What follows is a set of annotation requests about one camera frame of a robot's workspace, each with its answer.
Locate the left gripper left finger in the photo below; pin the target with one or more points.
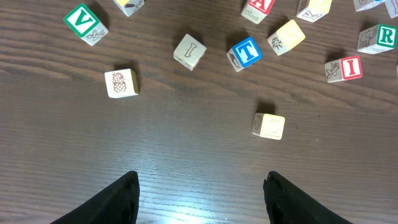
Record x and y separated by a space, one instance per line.
117 203

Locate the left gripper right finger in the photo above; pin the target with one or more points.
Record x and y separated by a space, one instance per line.
288 204

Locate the yellow C block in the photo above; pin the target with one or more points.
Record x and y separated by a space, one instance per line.
268 126

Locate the green R block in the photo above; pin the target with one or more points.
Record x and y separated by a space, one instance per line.
377 39

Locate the yellow O block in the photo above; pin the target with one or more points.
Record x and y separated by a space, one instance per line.
313 10

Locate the pineapple picture block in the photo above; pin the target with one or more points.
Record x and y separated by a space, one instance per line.
121 83

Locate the red I block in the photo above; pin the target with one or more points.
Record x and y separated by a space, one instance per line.
343 69

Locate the blue T block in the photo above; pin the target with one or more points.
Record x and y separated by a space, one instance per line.
244 54

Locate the tan block red side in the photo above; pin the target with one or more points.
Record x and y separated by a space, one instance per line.
189 52

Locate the yellow S block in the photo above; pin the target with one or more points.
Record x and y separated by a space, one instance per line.
286 37

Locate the green V block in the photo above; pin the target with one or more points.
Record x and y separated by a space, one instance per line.
86 24

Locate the red A block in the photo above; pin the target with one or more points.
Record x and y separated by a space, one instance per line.
256 10

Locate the yellow block left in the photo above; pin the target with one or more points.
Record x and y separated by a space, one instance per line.
129 7

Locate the blue 2 block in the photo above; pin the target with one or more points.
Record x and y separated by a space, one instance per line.
362 5

